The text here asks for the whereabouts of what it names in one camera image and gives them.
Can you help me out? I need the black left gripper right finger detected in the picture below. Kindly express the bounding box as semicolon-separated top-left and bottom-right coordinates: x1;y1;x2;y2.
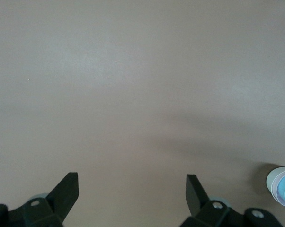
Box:
180;174;282;227

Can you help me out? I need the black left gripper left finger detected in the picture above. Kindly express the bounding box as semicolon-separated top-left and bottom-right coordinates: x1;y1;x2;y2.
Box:
0;172;80;227

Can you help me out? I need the white bowl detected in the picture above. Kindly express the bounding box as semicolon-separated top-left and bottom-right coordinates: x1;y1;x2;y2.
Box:
266;166;285;197

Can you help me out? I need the pink bowl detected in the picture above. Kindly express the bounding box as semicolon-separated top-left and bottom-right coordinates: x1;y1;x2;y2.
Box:
270;169;285;201

